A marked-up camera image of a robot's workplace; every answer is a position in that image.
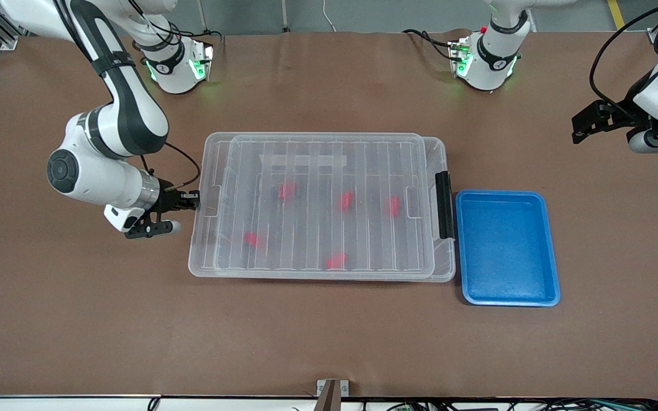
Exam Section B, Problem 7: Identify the clear plastic box lid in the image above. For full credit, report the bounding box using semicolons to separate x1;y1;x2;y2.
188;132;436;280

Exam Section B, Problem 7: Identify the clear plastic storage box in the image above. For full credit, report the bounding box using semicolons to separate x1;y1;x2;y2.
214;135;457;284

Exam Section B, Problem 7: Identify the brown paper table cover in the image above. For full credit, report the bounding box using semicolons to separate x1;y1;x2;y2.
0;29;658;398

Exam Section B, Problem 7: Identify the blue plastic tray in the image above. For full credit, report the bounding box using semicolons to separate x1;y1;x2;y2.
455;190;561;308

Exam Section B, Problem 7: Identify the black box latch handle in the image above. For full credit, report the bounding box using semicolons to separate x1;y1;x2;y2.
435;171;455;240

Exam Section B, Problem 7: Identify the black right arm base cable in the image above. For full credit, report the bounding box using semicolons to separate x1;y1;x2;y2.
180;29;224;43

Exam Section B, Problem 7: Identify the black arm base cable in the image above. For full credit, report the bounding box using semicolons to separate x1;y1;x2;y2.
402;29;456;61
180;29;224;43

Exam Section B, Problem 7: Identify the black left arm base cable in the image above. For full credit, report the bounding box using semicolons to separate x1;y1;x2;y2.
402;29;456;61

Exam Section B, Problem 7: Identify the white table edge rail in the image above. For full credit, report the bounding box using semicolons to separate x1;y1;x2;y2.
0;394;658;411

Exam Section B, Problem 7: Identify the small metal bracket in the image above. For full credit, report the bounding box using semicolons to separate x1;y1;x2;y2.
316;379;350;397

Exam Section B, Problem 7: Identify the black cable bundle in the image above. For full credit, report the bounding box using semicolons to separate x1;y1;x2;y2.
358;398;658;411

